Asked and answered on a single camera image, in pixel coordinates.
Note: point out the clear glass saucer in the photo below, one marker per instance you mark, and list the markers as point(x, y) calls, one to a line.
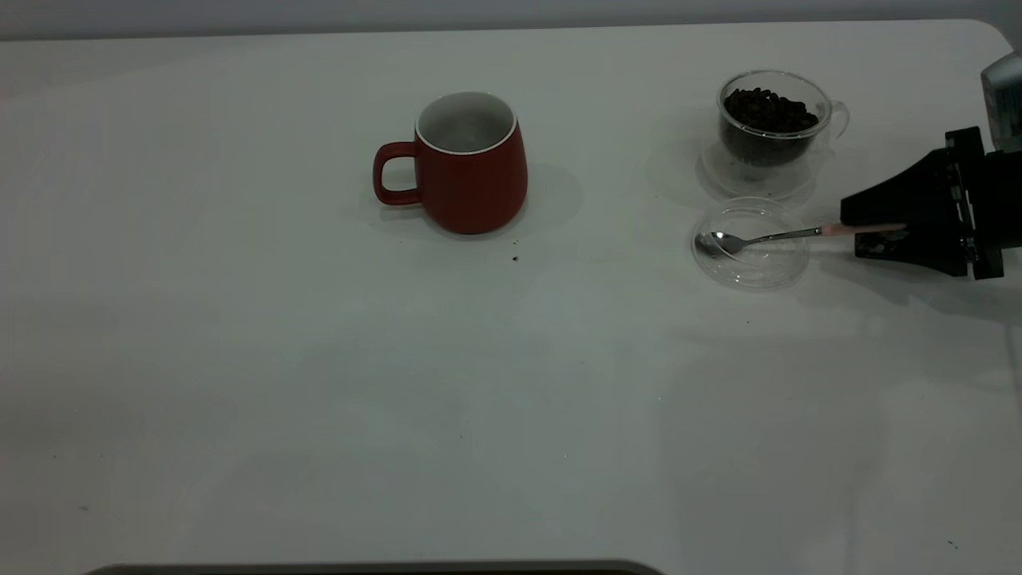
point(758, 184)

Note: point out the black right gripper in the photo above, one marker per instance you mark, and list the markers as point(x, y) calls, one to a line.
point(994, 200)

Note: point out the red ceramic mug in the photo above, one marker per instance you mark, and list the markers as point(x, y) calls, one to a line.
point(471, 188)

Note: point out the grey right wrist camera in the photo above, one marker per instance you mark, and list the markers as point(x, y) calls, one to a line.
point(1006, 100)

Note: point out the clear glass cup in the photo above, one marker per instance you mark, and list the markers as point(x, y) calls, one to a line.
point(806, 148)

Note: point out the clear plastic lid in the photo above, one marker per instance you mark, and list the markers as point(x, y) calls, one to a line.
point(758, 271)

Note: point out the coffee bean pile in glass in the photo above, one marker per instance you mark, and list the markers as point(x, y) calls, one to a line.
point(766, 112)

